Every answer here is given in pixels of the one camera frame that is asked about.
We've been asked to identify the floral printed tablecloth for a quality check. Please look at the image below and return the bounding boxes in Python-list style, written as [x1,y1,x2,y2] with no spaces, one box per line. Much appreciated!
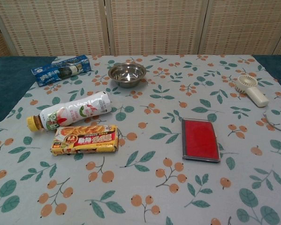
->
[0,54,281,225]

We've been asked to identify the blue cookie box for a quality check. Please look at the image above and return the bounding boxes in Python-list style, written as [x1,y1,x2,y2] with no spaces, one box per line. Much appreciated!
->
[31,54,92,87]

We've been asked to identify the white bottle with yellow cap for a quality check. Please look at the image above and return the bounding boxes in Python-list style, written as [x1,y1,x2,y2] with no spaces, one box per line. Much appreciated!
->
[26,91,112,132]

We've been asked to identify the yellow biscuit pack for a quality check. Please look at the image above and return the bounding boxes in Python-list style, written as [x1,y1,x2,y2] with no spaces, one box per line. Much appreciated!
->
[50,124,119,157]

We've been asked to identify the stainless steel bowl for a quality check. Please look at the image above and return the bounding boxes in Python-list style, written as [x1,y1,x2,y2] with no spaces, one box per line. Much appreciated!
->
[107,63,146,89]

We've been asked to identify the red flat case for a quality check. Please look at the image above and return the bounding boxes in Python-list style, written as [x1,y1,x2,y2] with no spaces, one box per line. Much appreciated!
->
[181,118,221,164]

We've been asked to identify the thin right arm cable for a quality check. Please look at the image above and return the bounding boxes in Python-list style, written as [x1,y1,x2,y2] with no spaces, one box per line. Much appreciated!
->
[263,112,281,134]

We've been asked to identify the small handheld fan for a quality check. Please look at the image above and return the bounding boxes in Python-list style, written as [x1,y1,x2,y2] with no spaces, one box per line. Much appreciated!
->
[235,75,270,108]

